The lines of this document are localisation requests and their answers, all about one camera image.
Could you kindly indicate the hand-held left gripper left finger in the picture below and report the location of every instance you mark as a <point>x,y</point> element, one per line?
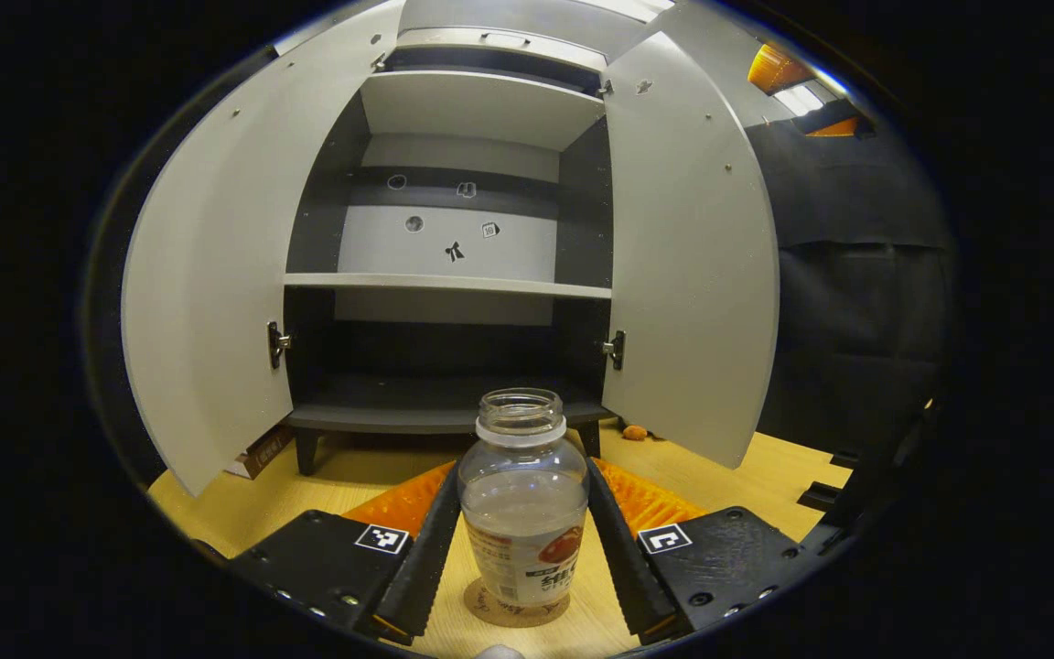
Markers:
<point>426,549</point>

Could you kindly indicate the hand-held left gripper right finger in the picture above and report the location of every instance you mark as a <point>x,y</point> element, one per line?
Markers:
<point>623,549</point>

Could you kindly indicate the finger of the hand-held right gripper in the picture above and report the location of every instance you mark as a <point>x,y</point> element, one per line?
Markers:
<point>779,69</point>
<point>843,117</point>

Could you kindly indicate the round brown coaster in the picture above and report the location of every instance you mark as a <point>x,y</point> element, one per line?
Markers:
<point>490,611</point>

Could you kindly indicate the clear plastic bottle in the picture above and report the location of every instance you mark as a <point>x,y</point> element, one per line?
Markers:
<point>522,513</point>

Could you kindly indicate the grey cabinet door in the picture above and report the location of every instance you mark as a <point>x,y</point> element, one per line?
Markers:
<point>692,275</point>
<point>216,275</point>

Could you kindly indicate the grey cabinet shelf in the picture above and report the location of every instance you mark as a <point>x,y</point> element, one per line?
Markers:
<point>481,110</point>
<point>445,285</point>

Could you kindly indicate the grey cabinet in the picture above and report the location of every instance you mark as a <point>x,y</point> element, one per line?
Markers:
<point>326,210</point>

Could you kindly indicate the small ceiling light panel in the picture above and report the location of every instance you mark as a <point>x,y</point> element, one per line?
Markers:
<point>800,99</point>

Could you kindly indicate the penguin plush toy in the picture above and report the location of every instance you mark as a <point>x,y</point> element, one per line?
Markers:
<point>635,433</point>

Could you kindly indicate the black backdrop cloth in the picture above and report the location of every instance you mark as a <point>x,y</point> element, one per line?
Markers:
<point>856,302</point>

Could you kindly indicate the brown book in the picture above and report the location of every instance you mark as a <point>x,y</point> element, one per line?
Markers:
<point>266,450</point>

